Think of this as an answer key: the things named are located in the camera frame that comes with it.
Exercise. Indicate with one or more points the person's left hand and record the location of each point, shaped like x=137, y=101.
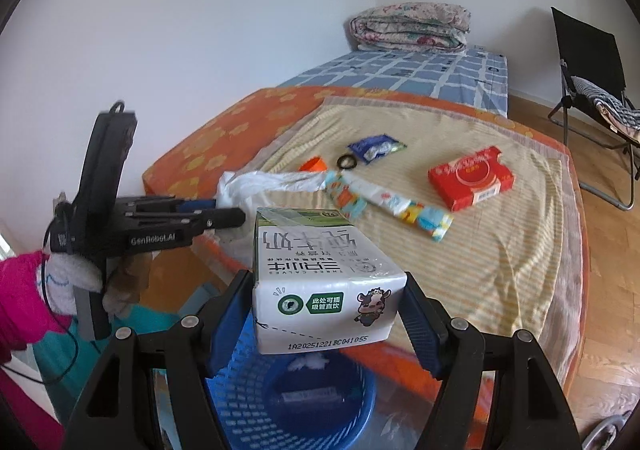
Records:
x=122, y=280

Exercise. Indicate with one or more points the long colourful wrapper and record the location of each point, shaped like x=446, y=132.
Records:
x=405, y=209

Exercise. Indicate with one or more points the teal cloth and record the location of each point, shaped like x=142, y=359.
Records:
x=150, y=319

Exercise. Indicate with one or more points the crumpled white tissue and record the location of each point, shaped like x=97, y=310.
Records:
x=306, y=363

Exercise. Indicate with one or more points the blue snack packet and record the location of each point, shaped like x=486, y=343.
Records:
x=367, y=145

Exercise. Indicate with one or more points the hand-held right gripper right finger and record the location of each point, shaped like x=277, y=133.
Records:
x=422, y=330

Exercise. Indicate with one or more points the white plastic bag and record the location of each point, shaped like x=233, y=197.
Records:
x=250, y=185

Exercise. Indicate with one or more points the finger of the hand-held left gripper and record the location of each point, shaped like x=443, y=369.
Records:
x=200, y=205
x=225, y=218

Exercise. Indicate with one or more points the blue plaid sheet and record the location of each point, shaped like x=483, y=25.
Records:
x=400, y=69

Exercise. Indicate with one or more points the folded floral quilt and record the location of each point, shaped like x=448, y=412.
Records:
x=410, y=27

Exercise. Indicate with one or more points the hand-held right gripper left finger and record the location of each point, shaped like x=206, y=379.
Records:
x=227, y=325

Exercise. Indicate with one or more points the white green milk carton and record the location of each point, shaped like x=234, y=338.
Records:
x=325, y=280

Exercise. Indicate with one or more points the black folding chair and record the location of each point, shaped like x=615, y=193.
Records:
x=590, y=44

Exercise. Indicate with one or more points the red cardboard box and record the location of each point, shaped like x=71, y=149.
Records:
x=470, y=180

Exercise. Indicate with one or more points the short colourful wrapper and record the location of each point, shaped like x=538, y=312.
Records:
x=345, y=200

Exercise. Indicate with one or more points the orange floral sheet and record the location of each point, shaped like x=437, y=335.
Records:
x=225, y=129

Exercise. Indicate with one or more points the small orange cup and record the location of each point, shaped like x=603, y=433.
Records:
x=312, y=163

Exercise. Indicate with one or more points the yellow striped towel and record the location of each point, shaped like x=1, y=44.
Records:
x=500, y=255

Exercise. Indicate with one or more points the blue plastic basket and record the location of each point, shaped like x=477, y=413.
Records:
x=300, y=405

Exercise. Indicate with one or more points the blue checked cloth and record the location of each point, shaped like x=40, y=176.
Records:
x=615, y=102

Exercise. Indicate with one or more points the beige cloth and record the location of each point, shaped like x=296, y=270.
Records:
x=622, y=129

